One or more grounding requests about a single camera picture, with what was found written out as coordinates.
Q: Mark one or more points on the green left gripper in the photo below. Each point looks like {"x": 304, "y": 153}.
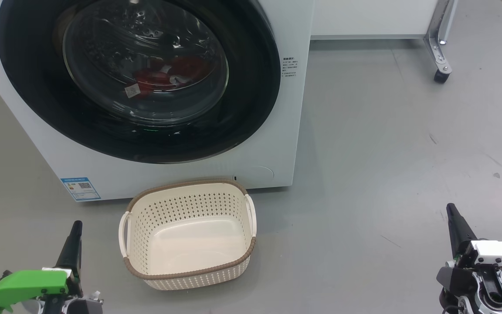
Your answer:
{"x": 20, "y": 283}

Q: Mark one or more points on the black washing machine door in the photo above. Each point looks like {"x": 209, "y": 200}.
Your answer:
{"x": 28, "y": 65}

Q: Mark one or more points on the red garment with white trim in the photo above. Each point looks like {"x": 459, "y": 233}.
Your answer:
{"x": 159, "y": 76}

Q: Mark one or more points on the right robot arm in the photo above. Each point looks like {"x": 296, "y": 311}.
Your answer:
{"x": 493, "y": 298}

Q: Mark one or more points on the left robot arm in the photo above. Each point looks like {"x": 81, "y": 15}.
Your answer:
{"x": 85, "y": 306}

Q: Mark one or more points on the white front-load washing machine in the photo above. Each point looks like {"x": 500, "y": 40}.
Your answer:
{"x": 103, "y": 174}

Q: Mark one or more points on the cream perforated laundry basket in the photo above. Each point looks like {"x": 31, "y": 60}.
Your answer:
{"x": 190, "y": 244}

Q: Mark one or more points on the blue energy label sticker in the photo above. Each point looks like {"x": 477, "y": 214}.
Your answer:
{"x": 80, "y": 188}

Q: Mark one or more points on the metal panel leg with caster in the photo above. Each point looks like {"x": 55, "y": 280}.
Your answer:
{"x": 438, "y": 48}

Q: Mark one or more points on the white partition panel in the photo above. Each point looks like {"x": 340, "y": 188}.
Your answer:
{"x": 364, "y": 17}

